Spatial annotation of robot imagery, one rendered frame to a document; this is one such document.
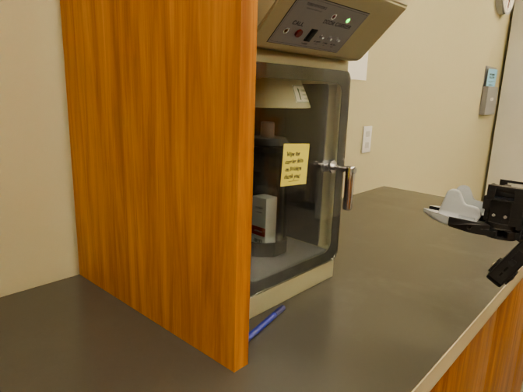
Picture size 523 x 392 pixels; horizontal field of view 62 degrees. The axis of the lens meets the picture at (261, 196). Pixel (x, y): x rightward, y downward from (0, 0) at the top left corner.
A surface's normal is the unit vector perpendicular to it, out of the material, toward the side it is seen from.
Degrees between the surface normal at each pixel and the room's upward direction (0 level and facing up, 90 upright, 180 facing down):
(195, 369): 0
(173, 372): 0
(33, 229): 90
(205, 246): 90
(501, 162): 90
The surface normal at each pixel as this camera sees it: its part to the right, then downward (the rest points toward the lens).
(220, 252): -0.67, 0.15
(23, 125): 0.74, 0.18
